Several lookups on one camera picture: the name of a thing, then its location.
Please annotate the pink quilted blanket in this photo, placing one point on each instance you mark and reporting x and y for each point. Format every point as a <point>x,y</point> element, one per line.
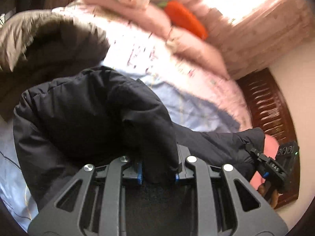
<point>145,37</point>

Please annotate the red carrot plush toy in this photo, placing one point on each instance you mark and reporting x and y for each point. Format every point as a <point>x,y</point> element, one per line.
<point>184,18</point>

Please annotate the person's right hand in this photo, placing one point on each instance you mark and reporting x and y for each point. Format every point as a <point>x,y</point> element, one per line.
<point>272,197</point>

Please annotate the black puffer jacket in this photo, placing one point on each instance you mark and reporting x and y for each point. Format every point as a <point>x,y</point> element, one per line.
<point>100,115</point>

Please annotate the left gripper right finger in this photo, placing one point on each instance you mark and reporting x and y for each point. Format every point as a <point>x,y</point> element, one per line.
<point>183,172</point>

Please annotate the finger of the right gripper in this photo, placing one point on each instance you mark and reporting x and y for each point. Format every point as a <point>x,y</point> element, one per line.
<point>253,152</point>
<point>264,170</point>

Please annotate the brown fur trimmed coat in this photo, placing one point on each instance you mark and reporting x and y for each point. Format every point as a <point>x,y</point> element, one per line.
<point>39,45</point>

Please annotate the light blue bed sheet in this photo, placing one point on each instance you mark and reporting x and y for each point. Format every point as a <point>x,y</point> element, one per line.
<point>194,98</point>

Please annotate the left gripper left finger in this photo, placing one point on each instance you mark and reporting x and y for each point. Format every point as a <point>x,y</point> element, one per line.
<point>133,175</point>

